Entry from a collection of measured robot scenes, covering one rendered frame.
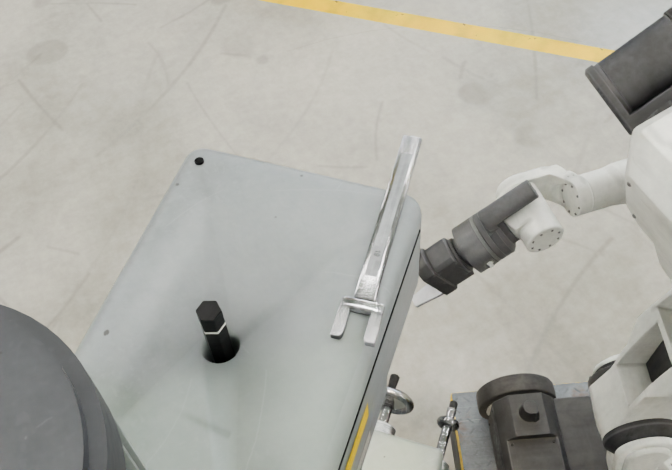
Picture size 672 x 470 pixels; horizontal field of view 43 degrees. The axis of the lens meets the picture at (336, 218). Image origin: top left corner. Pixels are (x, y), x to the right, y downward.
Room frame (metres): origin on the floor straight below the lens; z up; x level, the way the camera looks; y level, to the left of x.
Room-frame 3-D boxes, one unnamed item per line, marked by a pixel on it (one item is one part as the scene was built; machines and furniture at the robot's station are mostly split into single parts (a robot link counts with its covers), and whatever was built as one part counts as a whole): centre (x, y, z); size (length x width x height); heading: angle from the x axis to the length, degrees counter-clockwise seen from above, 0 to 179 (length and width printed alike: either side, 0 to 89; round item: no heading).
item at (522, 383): (0.90, -0.42, 0.50); 0.20 x 0.05 x 0.20; 90
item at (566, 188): (0.84, -0.34, 1.43); 0.13 x 0.09 x 0.07; 106
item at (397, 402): (0.83, -0.08, 0.65); 0.16 x 0.12 x 0.12; 158
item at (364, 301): (0.47, -0.05, 1.89); 0.24 x 0.04 x 0.01; 161
